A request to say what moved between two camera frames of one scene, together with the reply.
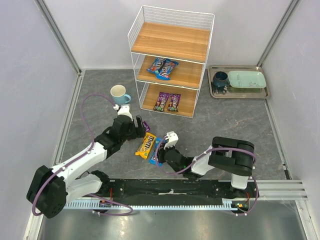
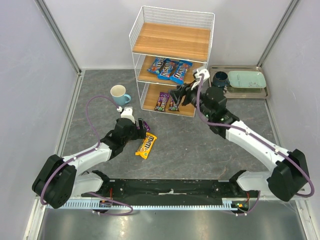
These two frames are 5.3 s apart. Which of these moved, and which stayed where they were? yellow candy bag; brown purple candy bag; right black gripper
Moved: right black gripper
Stayed: yellow candy bag; brown purple candy bag
